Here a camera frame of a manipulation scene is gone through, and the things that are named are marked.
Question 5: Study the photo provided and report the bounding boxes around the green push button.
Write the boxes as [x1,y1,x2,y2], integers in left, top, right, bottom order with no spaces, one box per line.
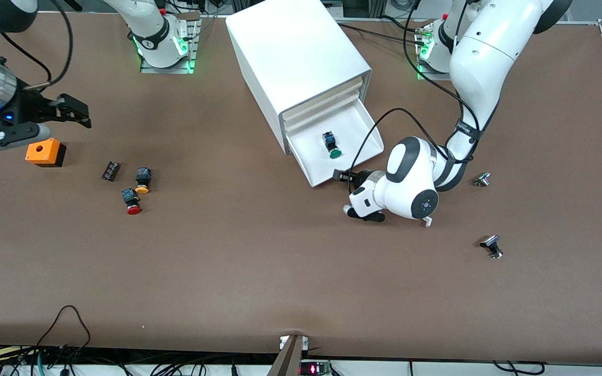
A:
[322,131,343,159]

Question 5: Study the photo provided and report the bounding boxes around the yellow push button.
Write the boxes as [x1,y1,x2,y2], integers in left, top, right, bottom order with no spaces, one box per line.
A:
[135,167,153,195]

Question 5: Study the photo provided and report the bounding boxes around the red push button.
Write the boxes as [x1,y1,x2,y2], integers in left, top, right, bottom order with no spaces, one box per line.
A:
[122,188,143,216]

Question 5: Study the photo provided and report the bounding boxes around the red digit display module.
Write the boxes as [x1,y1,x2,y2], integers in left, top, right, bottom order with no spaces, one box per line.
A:
[299,360,332,376]

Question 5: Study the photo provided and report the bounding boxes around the white table edge ledge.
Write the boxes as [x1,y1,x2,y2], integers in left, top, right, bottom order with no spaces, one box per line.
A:
[0,359,602,376]

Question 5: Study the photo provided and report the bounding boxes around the orange button enclosure box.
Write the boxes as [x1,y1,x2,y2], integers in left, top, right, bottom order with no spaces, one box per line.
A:
[25,137,66,168]

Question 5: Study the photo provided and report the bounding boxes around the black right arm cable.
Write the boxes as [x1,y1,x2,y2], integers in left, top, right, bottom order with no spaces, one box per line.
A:
[0,0,74,91]

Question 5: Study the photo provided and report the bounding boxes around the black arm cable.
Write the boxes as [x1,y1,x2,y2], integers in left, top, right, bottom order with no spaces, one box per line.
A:
[348,0,483,181]
[0,0,74,91]

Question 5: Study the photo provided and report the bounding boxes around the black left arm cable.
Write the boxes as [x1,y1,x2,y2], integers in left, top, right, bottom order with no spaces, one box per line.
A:
[348,0,483,181]

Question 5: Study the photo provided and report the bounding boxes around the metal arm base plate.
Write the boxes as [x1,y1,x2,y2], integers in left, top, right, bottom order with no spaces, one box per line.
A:
[415,26,454,82]
[139,13,200,75]

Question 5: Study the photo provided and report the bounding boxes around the black table cable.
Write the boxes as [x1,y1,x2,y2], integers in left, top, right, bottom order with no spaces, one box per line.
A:
[335,22,428,45]
[382,15,428,32]

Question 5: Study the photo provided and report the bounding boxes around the brown camera mount beam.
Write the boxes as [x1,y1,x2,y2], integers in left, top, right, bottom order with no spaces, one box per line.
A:
[267,334,310,376]

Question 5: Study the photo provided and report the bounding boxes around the black looped cable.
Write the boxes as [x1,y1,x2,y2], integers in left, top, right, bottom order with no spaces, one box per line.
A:
[34,305,91,361]

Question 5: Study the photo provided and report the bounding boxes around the black ledge cable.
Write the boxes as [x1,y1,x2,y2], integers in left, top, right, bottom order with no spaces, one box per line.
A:
[492,360,547,375]

